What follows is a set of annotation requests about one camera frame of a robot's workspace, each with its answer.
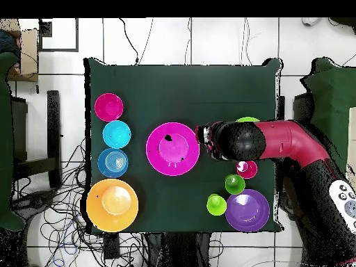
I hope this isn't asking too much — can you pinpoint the dark green table cloth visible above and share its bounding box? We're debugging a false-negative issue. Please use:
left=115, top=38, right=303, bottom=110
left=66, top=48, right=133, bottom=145
left=0, top=51, right=26, bottom=232
left=300, top=57, right=356, bottom=173
left=83, top=57, right=283, bottom=234

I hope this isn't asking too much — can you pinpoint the red cup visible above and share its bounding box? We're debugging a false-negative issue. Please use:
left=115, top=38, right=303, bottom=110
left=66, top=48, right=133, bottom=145
left=236, top=160, right=259, bottom=179

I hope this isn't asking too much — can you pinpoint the tangle of black cables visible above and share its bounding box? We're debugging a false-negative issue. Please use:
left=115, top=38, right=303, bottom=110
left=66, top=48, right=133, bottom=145
left=10, top=137, right=148, bottom=267

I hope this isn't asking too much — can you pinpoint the cardboard box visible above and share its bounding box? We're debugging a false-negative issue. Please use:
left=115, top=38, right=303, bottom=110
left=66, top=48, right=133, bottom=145
left=6, top=29, right=39, bottom=83

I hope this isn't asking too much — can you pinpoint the dark green cup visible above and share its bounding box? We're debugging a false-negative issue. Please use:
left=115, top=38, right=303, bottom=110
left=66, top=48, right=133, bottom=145
left=224, top=173, right=246, bottom=195

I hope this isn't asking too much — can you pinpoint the purple bowl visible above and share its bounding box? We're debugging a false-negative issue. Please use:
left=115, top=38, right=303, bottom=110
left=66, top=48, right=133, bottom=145
left=225, top=188, right=270, bottom=233

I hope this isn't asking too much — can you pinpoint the green bowl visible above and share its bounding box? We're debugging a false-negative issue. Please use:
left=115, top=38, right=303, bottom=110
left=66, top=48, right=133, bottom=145
left=235, top=116, right=261, bottom=124

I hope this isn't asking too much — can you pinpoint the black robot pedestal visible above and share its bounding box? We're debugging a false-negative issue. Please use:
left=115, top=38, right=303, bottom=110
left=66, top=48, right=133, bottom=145
left=147, top=232, right=212, bottom=267

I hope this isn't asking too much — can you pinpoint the black stand frame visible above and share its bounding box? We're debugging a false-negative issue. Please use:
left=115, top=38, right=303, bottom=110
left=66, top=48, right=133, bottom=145
left=10, top=90, right=63, bottom=190
left=292, top=93, right=314, bottom=124

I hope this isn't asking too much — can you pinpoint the turquoise bowl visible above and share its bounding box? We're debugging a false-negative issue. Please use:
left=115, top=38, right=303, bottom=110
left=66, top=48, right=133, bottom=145
left=102, top=120, right=132, bottom=149

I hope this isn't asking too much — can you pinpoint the dark grey pedestal leg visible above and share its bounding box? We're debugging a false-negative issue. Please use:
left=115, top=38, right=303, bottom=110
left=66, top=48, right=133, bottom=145
left=10, top=188, right=60, bottom=215

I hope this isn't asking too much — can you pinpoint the red bowl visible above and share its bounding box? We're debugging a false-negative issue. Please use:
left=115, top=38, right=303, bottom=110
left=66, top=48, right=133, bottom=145
left=94, top=92, right=124, bottom=122

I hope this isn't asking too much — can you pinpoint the light green cup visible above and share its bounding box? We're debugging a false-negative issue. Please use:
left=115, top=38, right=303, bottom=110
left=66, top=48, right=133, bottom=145
left=206, top=193, right=227, bottom=217

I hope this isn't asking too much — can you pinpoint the translucent blue bowl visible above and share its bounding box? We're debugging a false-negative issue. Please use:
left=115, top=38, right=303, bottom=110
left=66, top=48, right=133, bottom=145
left=97, top=147, right=129, bottom=178

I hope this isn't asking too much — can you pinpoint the black cable with plug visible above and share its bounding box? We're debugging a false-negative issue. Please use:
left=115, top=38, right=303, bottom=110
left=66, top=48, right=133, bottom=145
left=119, top=17, right=140, bottom=66

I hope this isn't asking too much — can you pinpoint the orange bowl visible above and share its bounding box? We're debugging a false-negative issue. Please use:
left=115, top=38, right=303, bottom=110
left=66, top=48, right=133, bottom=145
left=86, top=178, right=139, bottom=233

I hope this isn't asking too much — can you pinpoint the pink bowl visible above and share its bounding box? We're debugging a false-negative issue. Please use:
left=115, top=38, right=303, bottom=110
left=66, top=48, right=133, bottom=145
left=145, top=122, right=200, bottom=177

